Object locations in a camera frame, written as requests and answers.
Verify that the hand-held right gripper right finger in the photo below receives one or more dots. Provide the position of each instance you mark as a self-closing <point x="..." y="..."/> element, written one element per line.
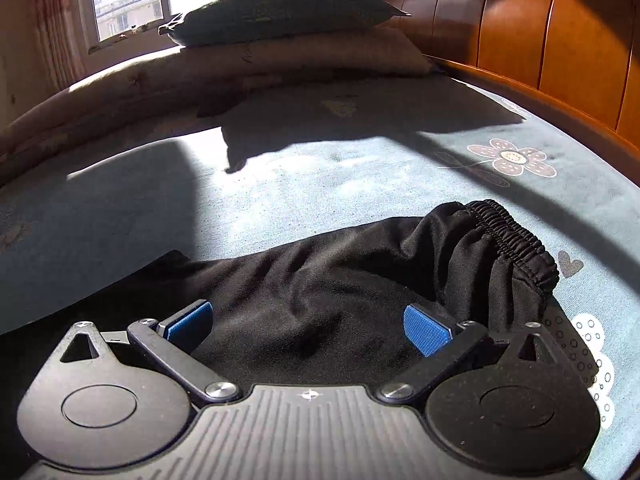
<point x="425" y="330"/>

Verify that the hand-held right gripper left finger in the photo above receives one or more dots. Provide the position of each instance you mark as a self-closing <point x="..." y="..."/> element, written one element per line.
<point x="190" y="325"/>

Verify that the black pants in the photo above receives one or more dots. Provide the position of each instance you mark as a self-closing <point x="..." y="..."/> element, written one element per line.
<point x="325" y="280"/>

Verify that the blue floral bed sheet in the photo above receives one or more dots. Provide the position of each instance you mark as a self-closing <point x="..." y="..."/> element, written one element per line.
<point x="325" y="175"/>

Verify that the pink floral quilt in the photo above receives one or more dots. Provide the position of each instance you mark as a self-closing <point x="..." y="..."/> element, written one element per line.
<point x="200" y="75"/>

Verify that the wooden headboard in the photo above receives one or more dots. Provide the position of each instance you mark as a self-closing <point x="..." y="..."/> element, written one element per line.
<point x="525" y="25"/>

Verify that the blue floral pillow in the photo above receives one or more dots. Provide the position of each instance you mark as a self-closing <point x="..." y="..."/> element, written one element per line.
<point x="280" y="12"/>

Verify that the pink patterned curtain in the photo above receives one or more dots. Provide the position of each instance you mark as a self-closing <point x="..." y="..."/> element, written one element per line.
<point x="60" y="20"/>

